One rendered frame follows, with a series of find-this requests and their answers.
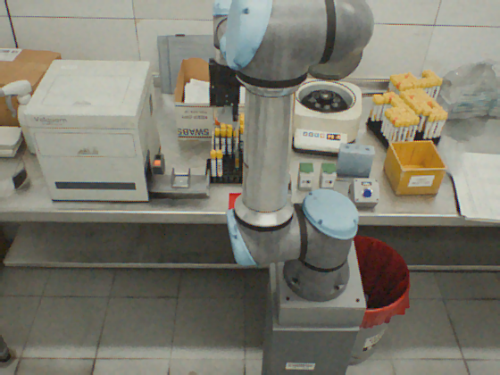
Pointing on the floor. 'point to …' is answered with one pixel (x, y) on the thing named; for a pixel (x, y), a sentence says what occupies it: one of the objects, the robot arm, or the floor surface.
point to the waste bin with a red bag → (379, 292)
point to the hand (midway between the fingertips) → (236, 125)
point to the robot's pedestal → (304, 343)
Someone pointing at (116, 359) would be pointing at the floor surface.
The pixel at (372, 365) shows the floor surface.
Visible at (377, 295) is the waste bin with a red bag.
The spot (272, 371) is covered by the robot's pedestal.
